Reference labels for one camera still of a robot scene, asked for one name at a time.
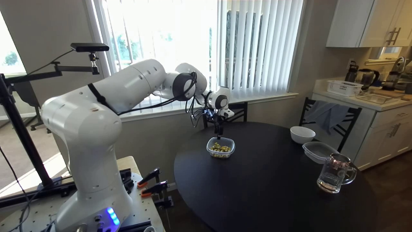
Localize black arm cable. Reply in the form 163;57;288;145
87;71;200;127

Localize clear lunch box with candy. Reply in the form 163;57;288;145
205;136;237;162

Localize white vertical blinds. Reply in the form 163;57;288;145
92;0;304;117

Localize white robot base table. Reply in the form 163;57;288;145
0;155;168;232

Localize black coffee maker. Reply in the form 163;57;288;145
356;68;383;89

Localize white upper cabinet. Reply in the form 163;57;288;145
326;0;412;49

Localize white plastic basket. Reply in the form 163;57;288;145
328;80;365;97

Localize clear glass mug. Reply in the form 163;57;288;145
316;153;360;195

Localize black camera stand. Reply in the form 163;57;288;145
0;52;102;209

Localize black chair with cloth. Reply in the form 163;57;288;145
299;97;364;154

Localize black orange clamp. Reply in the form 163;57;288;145
141;180;171;203
137;168;163;189

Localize grey cloth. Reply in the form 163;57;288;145
307;101;352;136

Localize white bowl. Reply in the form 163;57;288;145
289;126;317;145

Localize black stereo camera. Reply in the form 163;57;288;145
70;42;111;55

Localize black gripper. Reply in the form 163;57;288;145
212;110;236;141

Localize white kitchen counter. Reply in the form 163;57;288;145
312;78;412;172

